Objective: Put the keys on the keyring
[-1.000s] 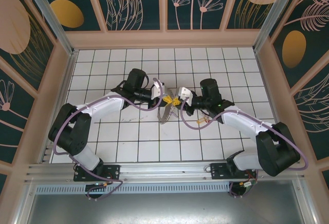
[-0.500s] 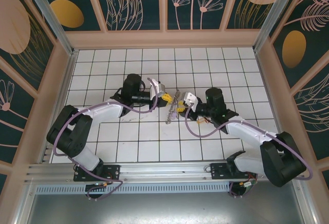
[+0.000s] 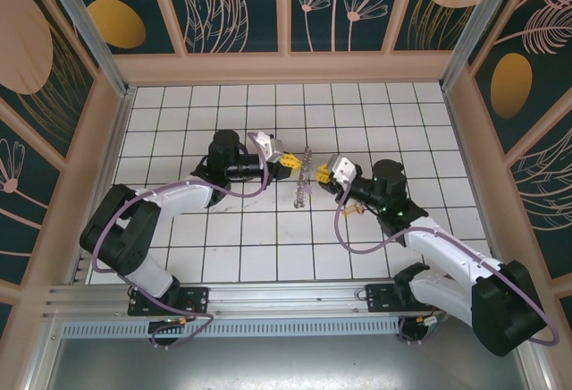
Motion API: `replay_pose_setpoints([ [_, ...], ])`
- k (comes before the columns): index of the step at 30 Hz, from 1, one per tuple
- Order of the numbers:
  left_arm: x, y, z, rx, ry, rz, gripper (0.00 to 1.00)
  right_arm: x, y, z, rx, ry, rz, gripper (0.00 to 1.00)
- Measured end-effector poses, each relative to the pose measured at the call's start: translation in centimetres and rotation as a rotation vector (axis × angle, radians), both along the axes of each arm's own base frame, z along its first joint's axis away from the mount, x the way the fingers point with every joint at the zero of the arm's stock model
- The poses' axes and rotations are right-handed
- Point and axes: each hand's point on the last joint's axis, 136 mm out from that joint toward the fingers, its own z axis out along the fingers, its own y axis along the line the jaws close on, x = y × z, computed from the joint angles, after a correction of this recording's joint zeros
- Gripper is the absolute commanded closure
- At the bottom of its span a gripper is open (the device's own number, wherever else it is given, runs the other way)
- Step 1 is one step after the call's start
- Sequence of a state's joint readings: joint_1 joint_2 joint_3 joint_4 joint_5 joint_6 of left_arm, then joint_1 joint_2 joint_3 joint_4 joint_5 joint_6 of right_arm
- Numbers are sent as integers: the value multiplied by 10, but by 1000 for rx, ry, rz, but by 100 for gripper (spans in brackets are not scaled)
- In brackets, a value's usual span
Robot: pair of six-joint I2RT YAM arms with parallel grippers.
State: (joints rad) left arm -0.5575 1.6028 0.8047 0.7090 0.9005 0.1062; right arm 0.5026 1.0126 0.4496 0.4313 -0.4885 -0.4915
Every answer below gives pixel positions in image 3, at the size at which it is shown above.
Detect metal keyring plate with rings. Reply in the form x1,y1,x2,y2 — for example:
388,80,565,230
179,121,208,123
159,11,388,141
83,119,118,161
291,142,315,210

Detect teal panel with leaf outlines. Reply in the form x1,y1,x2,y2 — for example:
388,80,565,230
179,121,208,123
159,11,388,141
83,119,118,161
159,0,288,55

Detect teal panel with pink flowers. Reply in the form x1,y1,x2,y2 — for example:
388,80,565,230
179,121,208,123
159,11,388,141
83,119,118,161
288,0,395,55

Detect teal panel with feather outlines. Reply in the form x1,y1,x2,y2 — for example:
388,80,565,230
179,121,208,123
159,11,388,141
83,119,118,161
508,110,572,282

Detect teal panel with pink disc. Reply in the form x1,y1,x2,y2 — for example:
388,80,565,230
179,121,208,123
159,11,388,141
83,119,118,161
391,0,495,54

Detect teal panel, oval and feathers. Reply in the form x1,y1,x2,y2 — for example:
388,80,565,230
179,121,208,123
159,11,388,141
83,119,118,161
467,0,572,157

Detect grey metal sheet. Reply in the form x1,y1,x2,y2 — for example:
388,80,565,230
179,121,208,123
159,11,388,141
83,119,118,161
44,313,553,390

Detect teal panel with single flower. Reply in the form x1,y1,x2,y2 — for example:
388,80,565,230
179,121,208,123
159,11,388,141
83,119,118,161
0,94,63,286

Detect teal panel with large disc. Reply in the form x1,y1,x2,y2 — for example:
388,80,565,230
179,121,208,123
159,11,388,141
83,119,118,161
0,0,98,161

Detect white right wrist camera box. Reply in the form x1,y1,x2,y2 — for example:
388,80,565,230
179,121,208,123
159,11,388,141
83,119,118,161
328,153,362,184

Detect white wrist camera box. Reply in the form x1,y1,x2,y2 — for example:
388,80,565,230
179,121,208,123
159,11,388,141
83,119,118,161
253,131,286,164
328,153,362,184

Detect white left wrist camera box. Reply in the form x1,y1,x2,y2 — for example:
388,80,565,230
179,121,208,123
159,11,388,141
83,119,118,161
253,131,286,164

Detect purple cable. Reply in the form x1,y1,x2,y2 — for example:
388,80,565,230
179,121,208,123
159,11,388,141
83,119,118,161
92,131,274,350
333,186,560,346

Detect aluminium side rail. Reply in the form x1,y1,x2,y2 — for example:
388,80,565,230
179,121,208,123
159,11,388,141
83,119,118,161
66,88,138,286
441,87,506,277

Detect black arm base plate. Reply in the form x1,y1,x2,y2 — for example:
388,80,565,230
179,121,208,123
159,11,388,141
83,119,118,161
128,285,211,318
365,282,443,316

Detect aluminium mounting rail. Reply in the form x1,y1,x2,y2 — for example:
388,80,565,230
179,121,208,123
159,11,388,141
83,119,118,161
42,276,531,320

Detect slotted grey cable duct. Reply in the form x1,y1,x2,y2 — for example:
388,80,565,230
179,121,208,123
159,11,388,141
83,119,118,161
57,319,403,338

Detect aluminium corner post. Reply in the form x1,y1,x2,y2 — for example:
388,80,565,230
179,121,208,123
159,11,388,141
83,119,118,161
439,0,523,92
35,0,138,99

